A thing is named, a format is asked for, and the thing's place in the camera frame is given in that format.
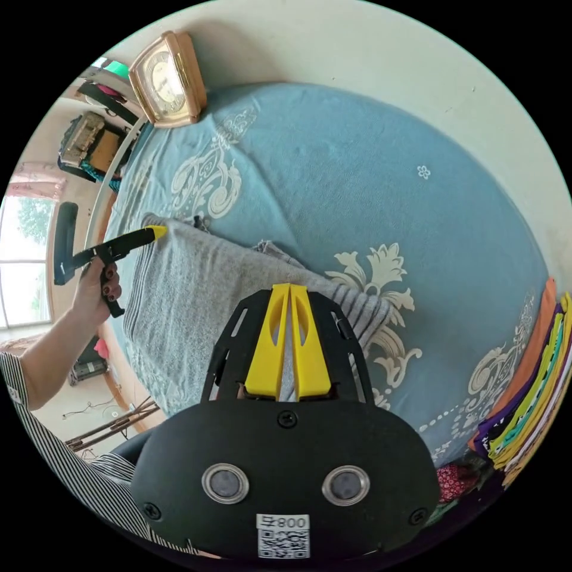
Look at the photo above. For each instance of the person's left hand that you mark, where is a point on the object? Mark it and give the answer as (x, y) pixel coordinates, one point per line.
(89, 299)

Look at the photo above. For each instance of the person's left forearm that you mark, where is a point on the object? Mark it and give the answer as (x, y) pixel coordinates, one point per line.
(49, 357)

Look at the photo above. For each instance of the pink and gold clock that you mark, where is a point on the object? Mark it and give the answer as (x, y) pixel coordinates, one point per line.
(167, 80)

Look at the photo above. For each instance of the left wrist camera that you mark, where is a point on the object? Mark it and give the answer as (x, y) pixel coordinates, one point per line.
(65, 232)

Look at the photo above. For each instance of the shelf with belongings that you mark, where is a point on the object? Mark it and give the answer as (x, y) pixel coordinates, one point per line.
(89, 138)

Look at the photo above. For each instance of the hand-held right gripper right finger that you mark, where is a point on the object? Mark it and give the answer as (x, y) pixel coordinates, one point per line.
(313, 353)

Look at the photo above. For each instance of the red floral cloth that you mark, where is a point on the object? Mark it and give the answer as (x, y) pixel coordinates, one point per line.
(452, 482)

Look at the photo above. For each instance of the gray long-sleeve sweater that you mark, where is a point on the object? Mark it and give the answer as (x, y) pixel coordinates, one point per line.
(192, 290)

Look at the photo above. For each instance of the pink curtain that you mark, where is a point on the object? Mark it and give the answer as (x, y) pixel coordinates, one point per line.
(38, 181)

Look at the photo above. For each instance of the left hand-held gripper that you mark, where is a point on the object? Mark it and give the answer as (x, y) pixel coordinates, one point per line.
(111, 248)

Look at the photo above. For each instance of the pile of clothes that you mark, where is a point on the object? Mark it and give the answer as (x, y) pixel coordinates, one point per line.
(536, 393)

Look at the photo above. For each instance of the bed with blue printed sheet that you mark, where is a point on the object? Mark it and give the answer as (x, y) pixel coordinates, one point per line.
(339, 178)

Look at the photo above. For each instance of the window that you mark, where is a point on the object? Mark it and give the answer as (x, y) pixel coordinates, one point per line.
(24, 259)

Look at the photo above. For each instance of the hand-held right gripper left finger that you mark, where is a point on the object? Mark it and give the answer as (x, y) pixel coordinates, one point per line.
(267, 348)

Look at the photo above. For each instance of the person's body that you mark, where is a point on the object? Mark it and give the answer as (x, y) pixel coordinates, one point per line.
(67, 456)

